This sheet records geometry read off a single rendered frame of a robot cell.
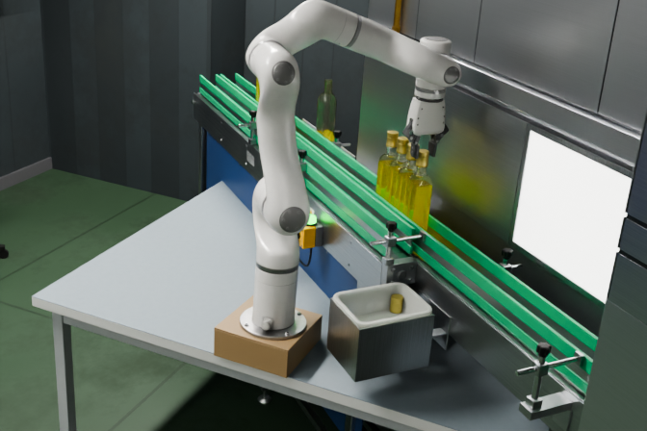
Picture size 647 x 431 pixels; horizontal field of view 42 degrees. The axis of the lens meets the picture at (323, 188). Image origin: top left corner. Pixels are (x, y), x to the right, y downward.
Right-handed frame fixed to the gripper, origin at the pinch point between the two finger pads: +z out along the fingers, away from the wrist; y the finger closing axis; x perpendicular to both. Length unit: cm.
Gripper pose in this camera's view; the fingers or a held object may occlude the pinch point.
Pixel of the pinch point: (423, 150)
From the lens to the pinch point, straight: 236.4
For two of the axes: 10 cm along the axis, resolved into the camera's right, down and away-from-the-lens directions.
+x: 4.2, 3.6, -8.3
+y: -9.1, 1.0, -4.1
